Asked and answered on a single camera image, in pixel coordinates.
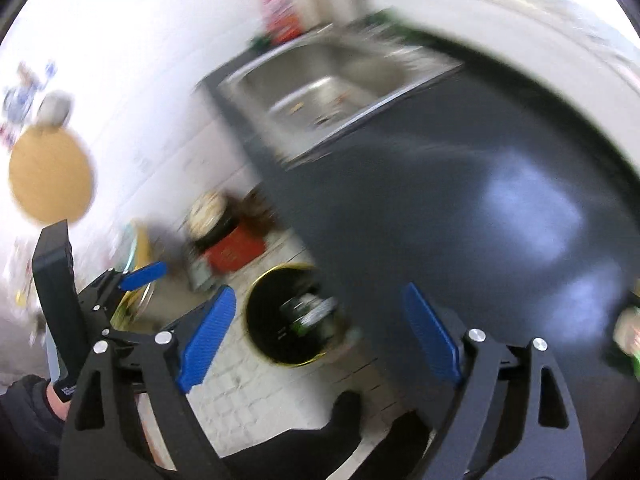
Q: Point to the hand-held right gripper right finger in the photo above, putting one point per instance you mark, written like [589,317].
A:
[432,332]

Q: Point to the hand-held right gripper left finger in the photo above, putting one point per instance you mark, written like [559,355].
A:
[207,340]

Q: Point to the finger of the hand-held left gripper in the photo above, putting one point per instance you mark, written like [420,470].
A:
[145,272]

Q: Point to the black trash can yellow rim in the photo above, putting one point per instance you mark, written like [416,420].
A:
[265,320]

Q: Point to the person's left forearm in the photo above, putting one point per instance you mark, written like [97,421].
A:
[27,425]

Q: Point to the yellow rimmed basin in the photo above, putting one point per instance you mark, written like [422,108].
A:
[135,305]

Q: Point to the red round object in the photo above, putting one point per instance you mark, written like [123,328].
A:
[234,250]

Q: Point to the green white bottle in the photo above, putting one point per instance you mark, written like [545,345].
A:
[307,317]

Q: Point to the round wooden board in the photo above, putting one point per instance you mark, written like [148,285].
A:
[50,175]

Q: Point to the green white packet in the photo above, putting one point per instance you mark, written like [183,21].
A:
[629,332]

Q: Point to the stainless steel sink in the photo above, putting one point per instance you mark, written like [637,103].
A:
[320,90]

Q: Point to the red dish soap bottle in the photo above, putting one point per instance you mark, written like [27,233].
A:
[280,7]

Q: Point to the blue white wall sticker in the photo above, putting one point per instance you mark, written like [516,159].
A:
[22,97]

